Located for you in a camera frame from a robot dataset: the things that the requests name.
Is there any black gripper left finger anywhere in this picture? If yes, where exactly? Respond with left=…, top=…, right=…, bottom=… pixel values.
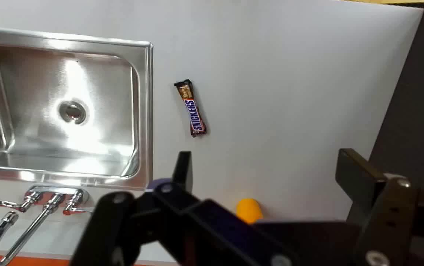
left=69, top=149, right=296, bottom=266

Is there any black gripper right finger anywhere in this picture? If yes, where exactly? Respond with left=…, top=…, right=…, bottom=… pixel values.
left=335, top=146, right=424, bottom=266

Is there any Snickers chocolate bar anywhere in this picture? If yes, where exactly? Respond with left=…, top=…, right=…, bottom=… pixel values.
left=172, top=78, right=209, bottom=139

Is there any orange paper cup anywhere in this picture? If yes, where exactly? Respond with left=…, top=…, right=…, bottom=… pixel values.
left=234, top=197, right=265, bottom=226

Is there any dark wood cabinet panel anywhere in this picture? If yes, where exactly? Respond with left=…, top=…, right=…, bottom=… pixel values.
left=366, top=3, right=424, bottom=198

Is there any chrome faucet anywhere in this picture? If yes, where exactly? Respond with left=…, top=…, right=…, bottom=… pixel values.
left=0, top=183, right=92, bottom=266

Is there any stainless steel sink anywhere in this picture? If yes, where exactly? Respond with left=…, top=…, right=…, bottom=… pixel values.
left=0, top=25, right=155, bottom=192

